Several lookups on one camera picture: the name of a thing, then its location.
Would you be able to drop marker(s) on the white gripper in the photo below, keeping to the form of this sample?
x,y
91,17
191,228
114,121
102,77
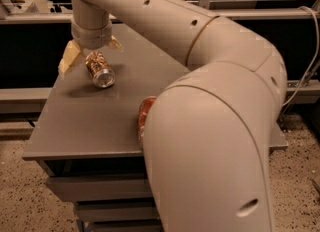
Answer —
x,y
90,38

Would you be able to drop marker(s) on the gold orange soda can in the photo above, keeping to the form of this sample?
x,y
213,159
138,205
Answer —
x,y
100,71

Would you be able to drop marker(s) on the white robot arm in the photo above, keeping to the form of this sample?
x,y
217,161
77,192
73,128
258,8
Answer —
x,y
207,135

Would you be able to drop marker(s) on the red orange soda can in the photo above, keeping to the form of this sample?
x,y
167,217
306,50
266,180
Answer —
x,y
142,115

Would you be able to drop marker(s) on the grey drawer cabinet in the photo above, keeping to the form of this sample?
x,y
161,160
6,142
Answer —
x,y
84,131

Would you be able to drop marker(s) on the top grey drawer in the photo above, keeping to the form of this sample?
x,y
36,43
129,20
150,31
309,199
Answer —
x,y
99,187

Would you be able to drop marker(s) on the grey drawer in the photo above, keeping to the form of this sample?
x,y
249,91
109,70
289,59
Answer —
x,y
128,226
127,210
99,187

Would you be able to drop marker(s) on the middle grey drawer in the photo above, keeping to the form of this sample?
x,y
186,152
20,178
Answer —
x,y
127,210

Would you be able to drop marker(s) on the bottom grey drawer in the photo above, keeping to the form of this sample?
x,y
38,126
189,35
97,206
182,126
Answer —
x,y
128,226

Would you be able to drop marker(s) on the grey metal rail frame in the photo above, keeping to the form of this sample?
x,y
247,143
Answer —
x,y
37,11

